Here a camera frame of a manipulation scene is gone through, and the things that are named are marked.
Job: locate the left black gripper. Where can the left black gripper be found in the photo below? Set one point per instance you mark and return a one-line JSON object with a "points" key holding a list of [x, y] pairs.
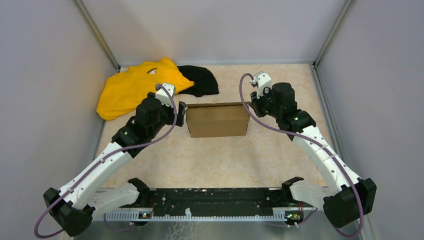
{"points": [[181, 111]]}

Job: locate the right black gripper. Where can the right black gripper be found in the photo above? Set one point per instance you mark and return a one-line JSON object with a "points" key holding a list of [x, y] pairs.
{"points": [[256, 101]]}

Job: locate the brown cardboard box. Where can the brown cardboard box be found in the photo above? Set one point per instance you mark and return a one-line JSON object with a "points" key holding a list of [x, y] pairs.
{"points": [[211, 120]]}

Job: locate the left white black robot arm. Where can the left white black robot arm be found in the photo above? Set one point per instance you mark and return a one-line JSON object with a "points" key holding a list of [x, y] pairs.
{"points": [[76, 204]]}

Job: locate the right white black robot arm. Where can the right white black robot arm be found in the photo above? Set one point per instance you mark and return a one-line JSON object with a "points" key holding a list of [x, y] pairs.
{"points": [[331, 179]]}

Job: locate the black cloth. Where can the black cloth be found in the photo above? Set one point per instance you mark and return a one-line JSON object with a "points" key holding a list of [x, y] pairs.
{"points": [[205, 83]]}

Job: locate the yellow shirt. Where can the yellow shirt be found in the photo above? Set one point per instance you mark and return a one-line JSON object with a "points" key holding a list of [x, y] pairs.
{"points": [[124, 91]]}

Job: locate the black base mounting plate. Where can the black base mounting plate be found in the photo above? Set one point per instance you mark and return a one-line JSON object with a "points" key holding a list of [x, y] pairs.
{"points": [[257, 203]]}

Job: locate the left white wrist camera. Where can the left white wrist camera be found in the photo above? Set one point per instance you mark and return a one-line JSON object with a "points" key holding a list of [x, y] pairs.
{"points": [[165, 93]]}

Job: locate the aluminium frame rail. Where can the aluminium frame rail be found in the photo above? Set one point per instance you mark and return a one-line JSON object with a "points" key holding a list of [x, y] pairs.
{"points": [[186, 204]]}

